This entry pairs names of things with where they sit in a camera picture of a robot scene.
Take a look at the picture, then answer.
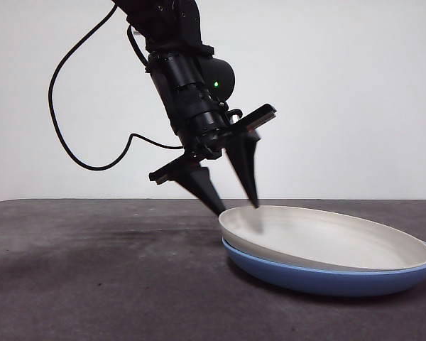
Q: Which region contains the white round plate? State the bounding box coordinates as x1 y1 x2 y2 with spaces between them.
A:
218 205 426 273

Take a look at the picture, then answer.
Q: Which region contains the blue round plate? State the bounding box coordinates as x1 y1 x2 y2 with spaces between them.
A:
221 237 426 298

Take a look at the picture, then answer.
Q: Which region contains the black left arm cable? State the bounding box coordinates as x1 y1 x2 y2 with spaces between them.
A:
48 2 185 171

